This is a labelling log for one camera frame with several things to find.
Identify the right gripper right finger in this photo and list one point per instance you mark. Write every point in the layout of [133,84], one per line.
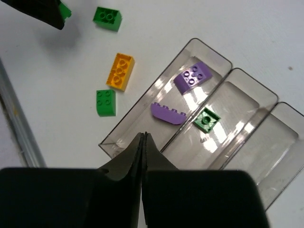
[174,198]

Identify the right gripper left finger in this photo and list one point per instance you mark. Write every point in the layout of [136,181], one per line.
[106,197]

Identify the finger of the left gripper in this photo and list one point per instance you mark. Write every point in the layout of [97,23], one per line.
[47,11]

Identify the green lego brick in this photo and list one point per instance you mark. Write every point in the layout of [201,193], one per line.
[206,120]
[107,18]
[106,103]
[64,10]

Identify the purple curved lego brick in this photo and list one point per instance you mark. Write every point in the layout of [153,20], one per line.
[166,114]

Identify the orange long lego brick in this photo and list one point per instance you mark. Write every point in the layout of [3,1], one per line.
[120,71]

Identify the purple square lego brick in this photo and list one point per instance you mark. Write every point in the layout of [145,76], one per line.
[192,77]

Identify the left clear container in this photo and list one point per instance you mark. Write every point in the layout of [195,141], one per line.
[139,118]

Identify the clear container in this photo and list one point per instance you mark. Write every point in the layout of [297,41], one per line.
[139,118]
[241,103]
[274,153]

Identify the middle clear container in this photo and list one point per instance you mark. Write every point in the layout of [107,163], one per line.
[241,103]

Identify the right clear container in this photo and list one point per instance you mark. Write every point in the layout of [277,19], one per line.
[274,153]

